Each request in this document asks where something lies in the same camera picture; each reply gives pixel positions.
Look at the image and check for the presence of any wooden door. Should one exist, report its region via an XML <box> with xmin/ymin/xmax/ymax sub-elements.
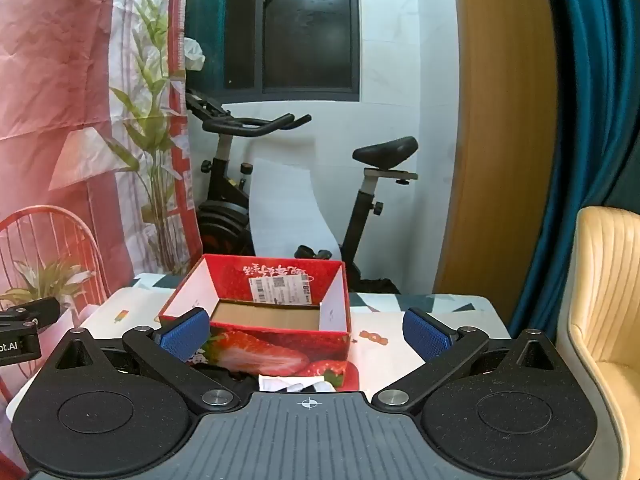
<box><xmin>434</xmin><ymin>0</ymin><xmax>558</xmax><ymax>296</ymax></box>

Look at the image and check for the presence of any teal curtain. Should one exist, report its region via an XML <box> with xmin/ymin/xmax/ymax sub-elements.
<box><xmin>507</xmin><ymin>0</ymin><xmax>640</xmax><ymax>328</ymax></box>

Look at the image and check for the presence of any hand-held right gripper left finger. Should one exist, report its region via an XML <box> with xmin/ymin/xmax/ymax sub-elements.
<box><xmin>50</xmin><ymin>306</ymin><xmax>240</xmax><ymax>415</ymax></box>

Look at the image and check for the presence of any clear packet of grey cloth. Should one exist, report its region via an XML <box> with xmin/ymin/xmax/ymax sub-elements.
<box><xmin>257</xmin><ymin>374</ymin><xmax>335</xmax><ymax>394</ymax></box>

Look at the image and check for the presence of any cream padded chair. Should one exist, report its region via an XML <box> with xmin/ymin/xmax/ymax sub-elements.
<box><xmin>556</xmin><ymin>206</ymin><xmax>640</xmax><ymax>480</ymax></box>

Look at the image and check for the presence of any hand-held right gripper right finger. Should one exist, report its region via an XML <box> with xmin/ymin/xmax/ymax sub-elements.
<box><xmin>371</xmin><ymin>306</ymin><xmax>572</xmax><ymax>415</ymax></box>

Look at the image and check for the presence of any dark window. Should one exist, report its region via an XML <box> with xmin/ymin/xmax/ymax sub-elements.
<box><xmin>222</xmin><ymin>0</ymin><xmax>361</xmax><ymax>102</ymax></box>

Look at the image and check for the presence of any black exercise bike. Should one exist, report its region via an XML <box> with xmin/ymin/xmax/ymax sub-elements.
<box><xmin>185</xmin><ymin>89</ymin><xmax>420</xmax><ymax>295</ymax></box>

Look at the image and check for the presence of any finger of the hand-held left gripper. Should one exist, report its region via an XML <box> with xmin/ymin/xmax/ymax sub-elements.
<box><xmin>0</xmin><ymin>296</ymin><xmax>62</xmax><ymax>333</ymax></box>

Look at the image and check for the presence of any white plastic bag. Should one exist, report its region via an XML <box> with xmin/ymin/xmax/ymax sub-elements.
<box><xmin>182</xmin><ymin>36</ymin><xmax>207</xmax><ymax>72</ymax></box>

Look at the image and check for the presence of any white paper sheet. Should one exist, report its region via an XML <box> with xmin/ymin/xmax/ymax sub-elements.
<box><xmin>248</xmin><ymin>157</ymin><xmax>341</xmax><ymax>261</ymax></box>

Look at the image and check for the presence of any red strawberry print box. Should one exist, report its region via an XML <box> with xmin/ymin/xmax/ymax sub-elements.
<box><xmin>158</xmin><ymin>254</ymin><xmax>354</xmax><ymax>378</ymax></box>

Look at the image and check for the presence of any red plant print backdrop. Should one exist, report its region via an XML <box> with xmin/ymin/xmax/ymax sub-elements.
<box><xmin>0</xmin><ymin>0</ymin><xmax>203</xmax><ymax>403</ymax></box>

